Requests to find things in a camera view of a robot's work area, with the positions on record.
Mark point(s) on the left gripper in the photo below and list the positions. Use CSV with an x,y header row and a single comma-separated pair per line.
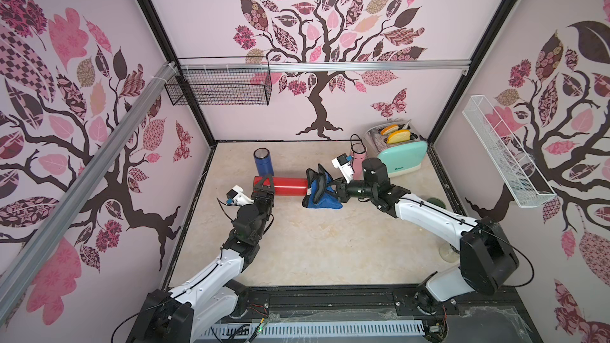
x,y
264,193

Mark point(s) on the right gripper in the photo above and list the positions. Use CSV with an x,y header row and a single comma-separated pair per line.
x,y
333,188

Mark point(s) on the pink thermos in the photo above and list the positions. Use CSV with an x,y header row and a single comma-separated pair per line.
x,y
358,154

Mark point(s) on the red thermos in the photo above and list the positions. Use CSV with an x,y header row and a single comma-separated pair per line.
x,y
280,186

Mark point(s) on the blue thermos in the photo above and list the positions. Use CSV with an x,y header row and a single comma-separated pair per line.
x,y
263,162

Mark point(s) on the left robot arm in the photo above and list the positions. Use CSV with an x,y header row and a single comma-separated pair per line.
x,y
184,313

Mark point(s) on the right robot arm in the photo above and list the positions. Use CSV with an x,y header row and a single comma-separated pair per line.
x,y
486,258

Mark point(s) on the mint green toaster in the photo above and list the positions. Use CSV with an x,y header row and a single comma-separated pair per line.
x,y
400,159

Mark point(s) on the toast slice front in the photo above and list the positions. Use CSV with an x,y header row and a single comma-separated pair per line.
x,y
399,136

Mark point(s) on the toast slice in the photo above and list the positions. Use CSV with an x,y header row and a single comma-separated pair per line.
x,y
389,129
399,136

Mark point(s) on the toast slice rear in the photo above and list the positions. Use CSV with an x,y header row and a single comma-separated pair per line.
x,y
389,129

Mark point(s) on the green ceramic cup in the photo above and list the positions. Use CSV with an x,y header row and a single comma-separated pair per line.
x,y
437,202

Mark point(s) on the aluminium rail back wall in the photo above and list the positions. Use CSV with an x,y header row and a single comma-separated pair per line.
x,y
340,66

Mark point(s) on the aluminium rail wall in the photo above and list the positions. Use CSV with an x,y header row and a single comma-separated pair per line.
x,y
340,66
20,274

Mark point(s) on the black wire basket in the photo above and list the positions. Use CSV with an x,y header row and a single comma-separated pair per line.
x,y
222,81

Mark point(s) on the white slotted cable duct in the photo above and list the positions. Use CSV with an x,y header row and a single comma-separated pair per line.
x,y
310,330

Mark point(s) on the white wire shelf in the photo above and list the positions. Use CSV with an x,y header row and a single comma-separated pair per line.
x,y
496,128

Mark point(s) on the aluminium rail left wall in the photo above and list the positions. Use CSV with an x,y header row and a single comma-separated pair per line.
x,y
20,274

